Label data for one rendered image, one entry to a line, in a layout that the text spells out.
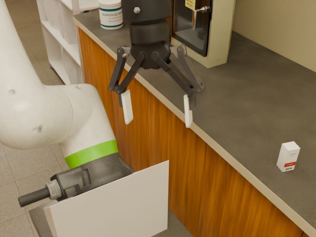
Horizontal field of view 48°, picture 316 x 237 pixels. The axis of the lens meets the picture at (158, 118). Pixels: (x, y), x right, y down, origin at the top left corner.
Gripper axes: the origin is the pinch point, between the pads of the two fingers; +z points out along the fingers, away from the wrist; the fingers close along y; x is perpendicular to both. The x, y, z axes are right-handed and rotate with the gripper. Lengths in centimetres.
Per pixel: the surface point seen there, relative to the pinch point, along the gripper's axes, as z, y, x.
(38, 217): 28.3, 35.0, 4.9
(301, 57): 16, -32, -113
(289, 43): 10, -26, -118
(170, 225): 32.2, 1.1, -4.0
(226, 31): 0, 1, -96
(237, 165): 31.0, -11.9, -34.2
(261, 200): 42, -20, -32
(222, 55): 11, 3, -97
